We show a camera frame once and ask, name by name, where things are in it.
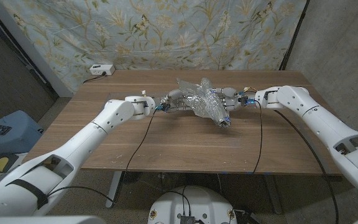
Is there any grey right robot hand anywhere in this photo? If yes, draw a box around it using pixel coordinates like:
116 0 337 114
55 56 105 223
211 86 250 113

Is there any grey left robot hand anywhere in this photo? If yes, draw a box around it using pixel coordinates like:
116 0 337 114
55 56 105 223
154 89 198 113

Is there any crinkled aluminum foil roll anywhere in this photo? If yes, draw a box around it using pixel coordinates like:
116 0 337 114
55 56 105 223
176 77 231 128

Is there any floral blue backdrop cloth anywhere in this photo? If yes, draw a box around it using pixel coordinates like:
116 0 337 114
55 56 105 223
0 0 309 94

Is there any white power strip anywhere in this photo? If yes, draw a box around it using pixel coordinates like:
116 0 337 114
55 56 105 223
89 64 116 77

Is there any black backdrop stand pole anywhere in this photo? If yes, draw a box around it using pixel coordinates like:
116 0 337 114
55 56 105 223
278 0 310 71

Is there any grey metal table leg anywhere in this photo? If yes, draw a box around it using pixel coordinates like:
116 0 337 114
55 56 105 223
105 170 124 208
262 174 283 215

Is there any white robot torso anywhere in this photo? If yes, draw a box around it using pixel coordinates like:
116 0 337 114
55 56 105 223
147 185 238 224

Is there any blue plastic bin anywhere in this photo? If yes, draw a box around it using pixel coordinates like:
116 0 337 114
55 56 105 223
0 110 45 156

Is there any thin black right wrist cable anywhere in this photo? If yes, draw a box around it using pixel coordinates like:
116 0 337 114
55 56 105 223
252 99 264 174

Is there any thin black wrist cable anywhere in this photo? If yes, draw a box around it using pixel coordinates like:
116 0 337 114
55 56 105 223
47 107 158 205
252 99 264 174

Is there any thin black left wrist cable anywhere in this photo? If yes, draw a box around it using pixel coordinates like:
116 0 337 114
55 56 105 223
47 107 158 205

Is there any black power strip cable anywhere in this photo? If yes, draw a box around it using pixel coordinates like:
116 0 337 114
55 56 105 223
82 72 108 84

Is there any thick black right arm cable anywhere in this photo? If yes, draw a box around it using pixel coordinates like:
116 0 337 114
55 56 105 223
273 109 340 224

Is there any black torso cable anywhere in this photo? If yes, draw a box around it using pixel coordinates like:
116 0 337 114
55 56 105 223
163 185 192 217

